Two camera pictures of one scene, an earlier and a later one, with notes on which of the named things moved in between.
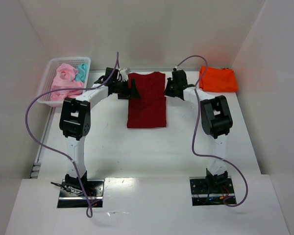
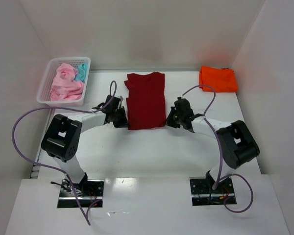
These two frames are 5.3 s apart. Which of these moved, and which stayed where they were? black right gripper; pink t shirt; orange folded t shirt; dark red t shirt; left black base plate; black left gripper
Moved: black right gripper; black left gripper
Stayed: orange folded t shirt; dark red t shirt; pink t shirt; left black base plate
